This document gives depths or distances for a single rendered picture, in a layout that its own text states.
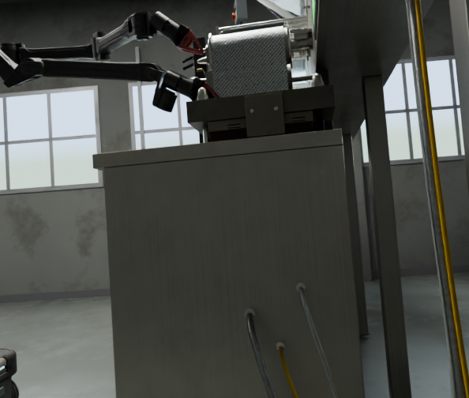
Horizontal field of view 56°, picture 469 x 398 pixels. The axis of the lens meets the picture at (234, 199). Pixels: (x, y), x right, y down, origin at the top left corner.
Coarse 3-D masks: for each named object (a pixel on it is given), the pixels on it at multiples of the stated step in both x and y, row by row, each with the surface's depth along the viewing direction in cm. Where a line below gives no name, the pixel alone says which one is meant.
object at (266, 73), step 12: (228, 60) 140; (240, 60) 139; (252, 60) 139; (264, 60) 138; (276, 60) 137; (216, 72) 140; (228, 72) 140; (240, 72) 139; (252, 72) 138; (264, 72) 138; (276, 72) 137; (216, 84) 140; (228, 84) 140; (240, 84) 139; (252, 84) 138; (264, 84) 138; (276, 84) 137
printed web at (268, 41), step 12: (216, 36) 143; (228, 36) 141; (240, 36) 140; (252, 36) 139; (264, 36) 139; (276, 36) 138; (216, 48) 141; (228, 48) 140; (240, 48) 139; (252, 48) 139; (264, 48) 138; (276, 48) 138; (216, 60) 141; (288, 84) 149
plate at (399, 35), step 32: (320, 0) 92; (352, 0) 93; (384, 0) 94; (320, 32) 108; (352, 32) 110; (384, 32) 111; (320, 64) 131; (352, 64) 133; (384, 64) 135; (352, 96) 169; (352, 128) 231
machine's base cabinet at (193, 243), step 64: (128, 192) 116; (192, 192) 114; (256, 192) 111; (320, 192) 108; (128, 256) 116; (192, 256) 113; (256, 256) 110; (320, 256) 108; (128, 320) 115; (192, 320) 112; (256, 320) 109; (320, 320) 107; (128, 384) 114; (192, 384) 111; (256, 384) 109; (320, 384) 106
